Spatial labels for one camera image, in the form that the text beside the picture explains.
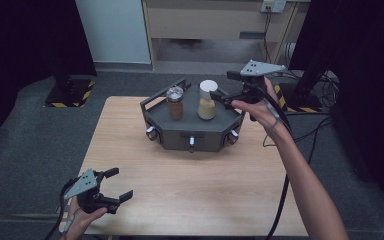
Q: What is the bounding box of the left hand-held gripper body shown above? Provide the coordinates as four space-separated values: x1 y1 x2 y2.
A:
63 167 121 215

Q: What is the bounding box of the dark curtain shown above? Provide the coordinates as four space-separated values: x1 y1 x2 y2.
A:
326 0 384 216
0 0 98 155

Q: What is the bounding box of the glass jar of brown powder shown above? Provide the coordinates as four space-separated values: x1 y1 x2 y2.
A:
165 85 185 121

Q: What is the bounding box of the thin black floor cable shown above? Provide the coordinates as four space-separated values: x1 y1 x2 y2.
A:
262 113 335 148

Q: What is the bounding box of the white panel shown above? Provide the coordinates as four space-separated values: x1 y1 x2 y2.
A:
74 0 152 65

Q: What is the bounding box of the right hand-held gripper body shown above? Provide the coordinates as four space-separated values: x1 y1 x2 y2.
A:
227 59 288 104

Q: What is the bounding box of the black stand post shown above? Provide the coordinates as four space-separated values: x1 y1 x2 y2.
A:
287 0 343 103

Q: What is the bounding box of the white wall socket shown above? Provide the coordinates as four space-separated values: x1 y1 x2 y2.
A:
260 0 287 14

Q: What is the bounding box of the person's left hand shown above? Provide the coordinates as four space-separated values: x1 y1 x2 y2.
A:
61 196 109 240

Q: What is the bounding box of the black octagonal turntable base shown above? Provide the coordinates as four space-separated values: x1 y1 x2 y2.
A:
139 77 247 154

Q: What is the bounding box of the light wooden desk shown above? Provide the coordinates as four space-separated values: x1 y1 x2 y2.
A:
141 0 312 69

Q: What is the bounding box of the person's right hand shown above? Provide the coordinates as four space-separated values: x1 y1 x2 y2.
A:
231 76 293 141

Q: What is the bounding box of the black socket cable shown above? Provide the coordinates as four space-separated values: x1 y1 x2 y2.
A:
262 9 274 64

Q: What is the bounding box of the black hazard-striped stand base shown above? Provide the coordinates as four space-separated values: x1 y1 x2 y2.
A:
272 82 323 114
44 77 97 109

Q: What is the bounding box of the white-capped bottle of yellow powder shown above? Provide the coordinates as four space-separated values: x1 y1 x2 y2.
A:
197 79 219 121

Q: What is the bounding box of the thick black gripper cable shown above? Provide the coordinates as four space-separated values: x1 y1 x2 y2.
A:
44 181 78 240
261 87 294 240

